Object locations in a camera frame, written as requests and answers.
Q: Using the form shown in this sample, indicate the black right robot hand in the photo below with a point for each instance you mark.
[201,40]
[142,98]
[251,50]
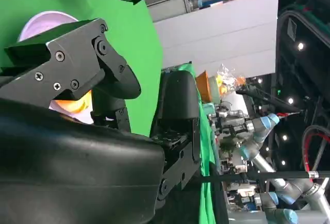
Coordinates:
[77,172]

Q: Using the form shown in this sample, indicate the orange and white bread roll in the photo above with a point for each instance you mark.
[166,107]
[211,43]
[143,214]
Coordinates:
[77,104]

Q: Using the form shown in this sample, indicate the grey metal cabinet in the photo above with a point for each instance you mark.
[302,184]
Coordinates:
[167,2]

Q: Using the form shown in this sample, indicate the lilac plate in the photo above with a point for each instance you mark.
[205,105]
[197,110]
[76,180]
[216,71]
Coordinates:
[46,20]

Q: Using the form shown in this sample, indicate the white partition board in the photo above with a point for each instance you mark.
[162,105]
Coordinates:
[219,35]

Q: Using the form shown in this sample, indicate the clear plastic bag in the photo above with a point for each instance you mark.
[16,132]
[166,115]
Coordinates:
[229,79]

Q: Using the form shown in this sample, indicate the black horizontal bar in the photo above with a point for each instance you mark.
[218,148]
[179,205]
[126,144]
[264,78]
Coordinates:
[257,176]

